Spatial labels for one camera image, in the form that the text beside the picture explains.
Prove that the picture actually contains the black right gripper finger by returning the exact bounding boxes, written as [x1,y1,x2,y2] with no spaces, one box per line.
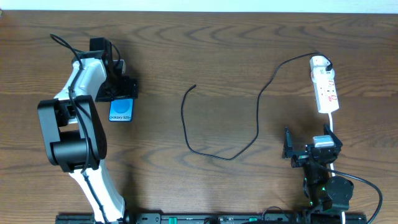
[323,124,342,146]
[282,127,294,158]

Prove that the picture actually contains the black USB charging cable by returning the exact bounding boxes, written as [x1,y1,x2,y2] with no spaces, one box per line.
[180,52,333,161]

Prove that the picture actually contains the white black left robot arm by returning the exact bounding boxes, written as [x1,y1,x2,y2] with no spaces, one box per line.
[37,34,138,223]

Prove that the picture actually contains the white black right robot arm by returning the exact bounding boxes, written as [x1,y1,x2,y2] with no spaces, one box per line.
[282,124,354,213]

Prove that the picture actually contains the white power strip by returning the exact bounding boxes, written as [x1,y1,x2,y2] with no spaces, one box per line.
[310,55,340,114]

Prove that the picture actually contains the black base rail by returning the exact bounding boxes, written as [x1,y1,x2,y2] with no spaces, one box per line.
[55,212,368,224]

